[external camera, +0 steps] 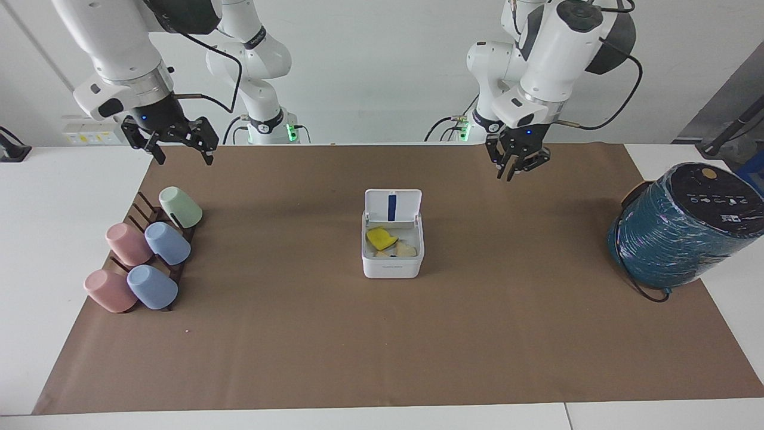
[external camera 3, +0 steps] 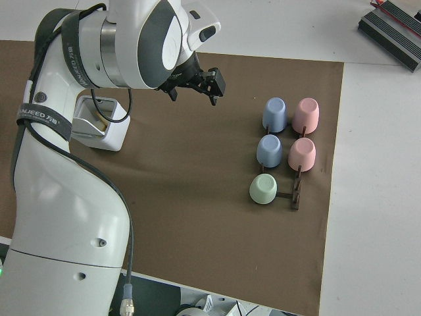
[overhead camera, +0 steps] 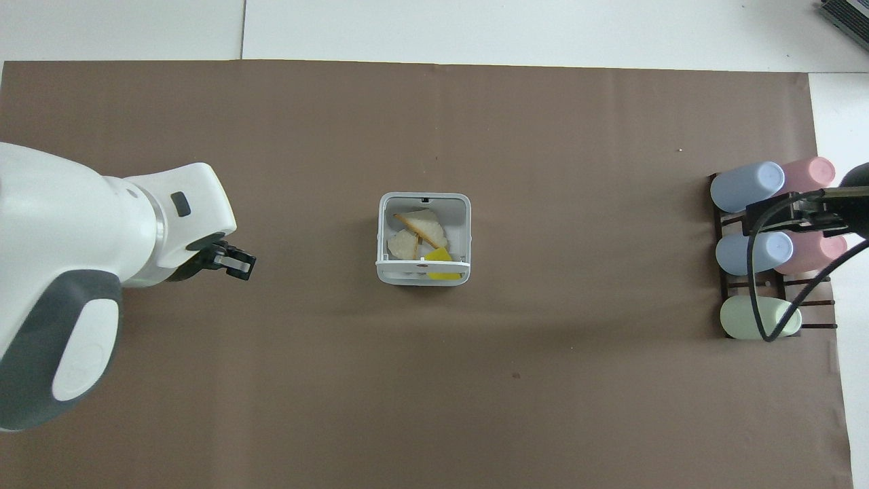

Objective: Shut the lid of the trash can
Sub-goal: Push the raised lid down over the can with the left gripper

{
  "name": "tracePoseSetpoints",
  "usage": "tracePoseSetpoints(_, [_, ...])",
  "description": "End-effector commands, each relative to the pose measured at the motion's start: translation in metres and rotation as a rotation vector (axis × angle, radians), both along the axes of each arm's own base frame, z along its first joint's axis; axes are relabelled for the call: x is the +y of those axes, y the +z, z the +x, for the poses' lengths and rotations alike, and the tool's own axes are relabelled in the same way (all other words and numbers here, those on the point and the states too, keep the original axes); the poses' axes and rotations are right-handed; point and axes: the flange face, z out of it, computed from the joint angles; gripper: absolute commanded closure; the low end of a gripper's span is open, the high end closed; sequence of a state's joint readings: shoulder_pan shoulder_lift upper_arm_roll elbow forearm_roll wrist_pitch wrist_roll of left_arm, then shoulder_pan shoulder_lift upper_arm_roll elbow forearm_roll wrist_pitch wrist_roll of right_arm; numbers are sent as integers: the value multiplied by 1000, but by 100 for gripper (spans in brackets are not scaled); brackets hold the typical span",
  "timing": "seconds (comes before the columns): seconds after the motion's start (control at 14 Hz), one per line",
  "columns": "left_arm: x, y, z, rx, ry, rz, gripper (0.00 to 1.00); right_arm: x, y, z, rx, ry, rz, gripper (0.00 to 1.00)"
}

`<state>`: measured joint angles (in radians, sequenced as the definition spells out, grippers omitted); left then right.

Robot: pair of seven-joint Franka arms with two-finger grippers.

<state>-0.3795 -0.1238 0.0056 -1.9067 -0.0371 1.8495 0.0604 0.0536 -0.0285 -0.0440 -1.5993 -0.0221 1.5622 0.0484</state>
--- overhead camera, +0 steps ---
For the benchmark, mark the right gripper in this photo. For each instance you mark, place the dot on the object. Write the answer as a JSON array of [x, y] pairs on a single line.
[[857, 210]]

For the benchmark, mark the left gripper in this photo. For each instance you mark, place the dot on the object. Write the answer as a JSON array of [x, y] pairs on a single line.
[[204, 246]]

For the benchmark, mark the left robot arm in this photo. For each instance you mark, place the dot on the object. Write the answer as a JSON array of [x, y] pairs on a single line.
[[47, 224]]

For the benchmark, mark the white trash can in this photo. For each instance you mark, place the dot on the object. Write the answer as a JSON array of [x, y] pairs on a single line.
[[463, 224]]

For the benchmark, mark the pink plastic cup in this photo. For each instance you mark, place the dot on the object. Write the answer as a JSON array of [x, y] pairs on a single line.
[[811, 255], [808, 173]]

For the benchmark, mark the blue plastic cup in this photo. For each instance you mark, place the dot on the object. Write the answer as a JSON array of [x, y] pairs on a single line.
[[743, 187], [736, 255]]

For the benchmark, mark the dark brown wooden cup rack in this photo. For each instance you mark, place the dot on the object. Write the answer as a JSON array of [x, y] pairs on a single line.
[[726, 285]]

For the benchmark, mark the light green plastic cup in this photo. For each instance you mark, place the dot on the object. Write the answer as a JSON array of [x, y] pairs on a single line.
[[740, 319]]

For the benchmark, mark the dark grey ribbed device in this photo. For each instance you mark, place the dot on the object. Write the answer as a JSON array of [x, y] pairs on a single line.
[[848, 15]]

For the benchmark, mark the bread slices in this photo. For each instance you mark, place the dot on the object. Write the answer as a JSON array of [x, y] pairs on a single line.
[[426, 224]]

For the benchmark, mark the yellow cheese piece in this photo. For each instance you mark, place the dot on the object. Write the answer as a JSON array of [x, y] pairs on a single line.
[[440, 257]]

